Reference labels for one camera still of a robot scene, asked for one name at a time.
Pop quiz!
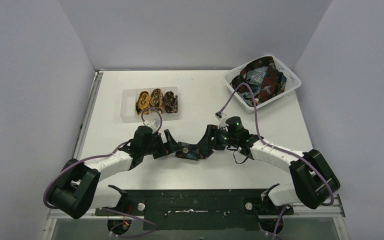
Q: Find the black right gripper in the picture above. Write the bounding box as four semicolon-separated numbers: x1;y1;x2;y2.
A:
196;124;238;151

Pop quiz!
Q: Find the navy floral tie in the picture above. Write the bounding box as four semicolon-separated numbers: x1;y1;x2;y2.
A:
175;141;213;161

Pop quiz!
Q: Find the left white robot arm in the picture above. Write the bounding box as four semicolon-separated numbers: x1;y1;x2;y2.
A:
43;125;183;219

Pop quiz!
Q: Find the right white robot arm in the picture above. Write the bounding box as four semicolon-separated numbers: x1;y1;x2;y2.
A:
197;116;341;209

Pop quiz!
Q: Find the pile of patterned ties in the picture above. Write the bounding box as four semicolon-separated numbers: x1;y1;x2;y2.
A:
230;56;287;107

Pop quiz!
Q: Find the dark brown rolled tie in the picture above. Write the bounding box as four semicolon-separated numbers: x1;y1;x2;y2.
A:
163;91;178;114

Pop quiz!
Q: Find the clear plastic organizer tray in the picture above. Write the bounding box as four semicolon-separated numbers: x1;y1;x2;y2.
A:
120;86;180;123

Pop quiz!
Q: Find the yellow rolled tie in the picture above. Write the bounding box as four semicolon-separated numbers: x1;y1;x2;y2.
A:
135;91;151;115

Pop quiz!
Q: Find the orange patterned rolled tie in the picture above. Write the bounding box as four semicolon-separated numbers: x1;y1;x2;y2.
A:
149;88;164;114

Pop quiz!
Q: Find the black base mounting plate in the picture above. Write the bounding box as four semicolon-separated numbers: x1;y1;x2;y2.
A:
95;188;282;231

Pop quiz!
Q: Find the white plastic basket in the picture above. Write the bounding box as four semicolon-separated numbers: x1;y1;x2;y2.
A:
223;54;302;114

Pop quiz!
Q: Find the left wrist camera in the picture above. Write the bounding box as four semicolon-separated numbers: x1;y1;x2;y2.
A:
143;119;162;133

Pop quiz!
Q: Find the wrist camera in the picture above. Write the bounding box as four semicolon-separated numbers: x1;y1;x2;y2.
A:
143;119;162;133
215;112;229;129

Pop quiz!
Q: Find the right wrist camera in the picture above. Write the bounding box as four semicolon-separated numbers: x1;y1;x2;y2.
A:
215;112;229;129

